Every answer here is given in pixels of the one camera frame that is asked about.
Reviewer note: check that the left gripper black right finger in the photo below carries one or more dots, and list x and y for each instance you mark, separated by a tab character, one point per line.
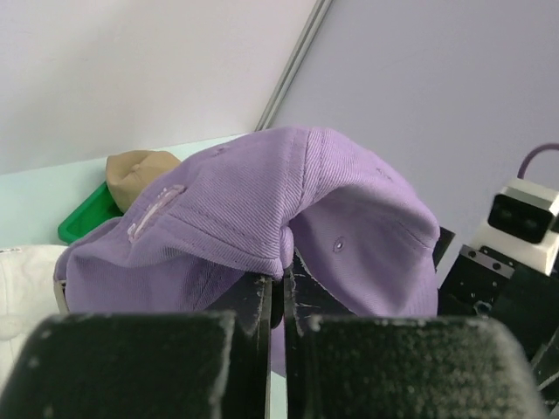
339	365

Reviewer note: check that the green plastic tray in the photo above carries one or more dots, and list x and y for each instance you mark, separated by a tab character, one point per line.
94	211

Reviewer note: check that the right aluminium corner post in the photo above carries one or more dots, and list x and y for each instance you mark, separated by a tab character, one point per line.
294	63

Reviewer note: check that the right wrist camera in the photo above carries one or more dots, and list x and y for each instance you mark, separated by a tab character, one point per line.
523	225

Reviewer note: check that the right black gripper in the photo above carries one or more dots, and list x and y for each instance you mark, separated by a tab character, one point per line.
487	284

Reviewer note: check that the white NY cap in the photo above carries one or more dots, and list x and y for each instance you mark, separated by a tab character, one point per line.
27	287

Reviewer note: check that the tan cap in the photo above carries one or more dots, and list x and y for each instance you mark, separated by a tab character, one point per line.
129	173

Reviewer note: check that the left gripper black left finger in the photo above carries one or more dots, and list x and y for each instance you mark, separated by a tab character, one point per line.
211	364

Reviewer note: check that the purple cap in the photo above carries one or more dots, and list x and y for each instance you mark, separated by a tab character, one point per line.
252	205

